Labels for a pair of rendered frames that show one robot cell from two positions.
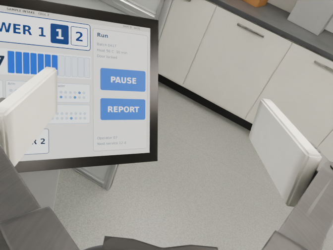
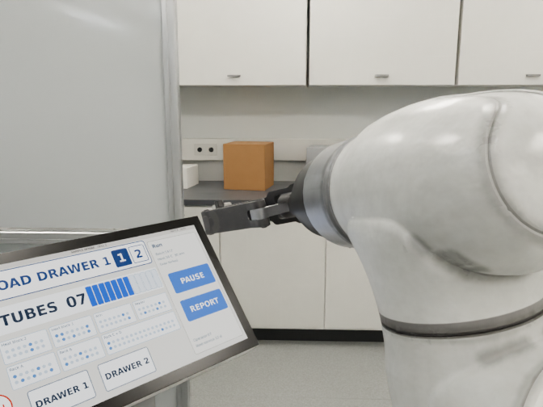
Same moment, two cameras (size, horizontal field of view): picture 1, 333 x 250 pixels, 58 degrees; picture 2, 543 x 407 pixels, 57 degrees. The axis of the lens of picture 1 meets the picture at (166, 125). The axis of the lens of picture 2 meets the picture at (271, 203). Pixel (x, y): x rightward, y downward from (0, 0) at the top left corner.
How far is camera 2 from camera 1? 46 cm
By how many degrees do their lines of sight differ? 26
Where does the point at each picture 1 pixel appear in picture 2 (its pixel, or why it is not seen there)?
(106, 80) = (177, 283)
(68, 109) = (157, 322)
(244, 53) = (279, 245)
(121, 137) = (214, 332)
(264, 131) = not seen: hidden behind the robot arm
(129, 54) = (187, 253)
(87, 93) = (166, 301)
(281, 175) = not seen: hidden behind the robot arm
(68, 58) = (137, 275)
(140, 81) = (208, 273)
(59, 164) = (170, 379)
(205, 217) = not seen: outside the picture
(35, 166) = (149, 388)
